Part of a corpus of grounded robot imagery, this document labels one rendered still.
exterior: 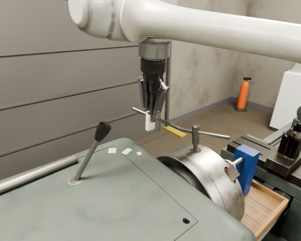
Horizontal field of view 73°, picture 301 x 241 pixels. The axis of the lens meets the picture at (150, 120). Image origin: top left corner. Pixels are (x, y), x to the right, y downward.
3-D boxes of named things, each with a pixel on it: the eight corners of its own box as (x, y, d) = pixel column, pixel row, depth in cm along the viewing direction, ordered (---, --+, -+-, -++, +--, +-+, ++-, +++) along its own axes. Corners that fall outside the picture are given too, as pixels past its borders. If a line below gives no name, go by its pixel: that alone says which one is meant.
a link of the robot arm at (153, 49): (156, 34, 61) (155, 54, 64) (131, 34, 56) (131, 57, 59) (178, 38, 55) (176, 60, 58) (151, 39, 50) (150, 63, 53)
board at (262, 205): (251, 247, 75) (253, 240, 73) (180, 189, 100) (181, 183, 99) (286, 206, 91) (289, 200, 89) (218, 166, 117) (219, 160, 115)
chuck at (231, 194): (223, 265, 62) (231, 179, 51) (157, 206, 86) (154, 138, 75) (240, 247, 67) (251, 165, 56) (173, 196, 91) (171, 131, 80)
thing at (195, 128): (199, 157, 67) (200, 125, 62) (197, 160, 65) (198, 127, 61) (193, 156, 68) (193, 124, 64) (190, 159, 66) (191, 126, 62)
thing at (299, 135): (301, 141, 92) (304, 136, 91) (283, 134, 98) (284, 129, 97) (308, 136, 96) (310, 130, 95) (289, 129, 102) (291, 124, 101)
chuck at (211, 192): (216, 273, 60) (223, 185, 49) (151, 210, 84) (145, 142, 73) (223, 265, 62) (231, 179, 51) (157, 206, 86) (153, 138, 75)
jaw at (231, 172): (206, 193, 68) (231, 184, 59) (198, 179, 70) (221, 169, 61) (226, 179, 75) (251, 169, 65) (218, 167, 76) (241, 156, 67)
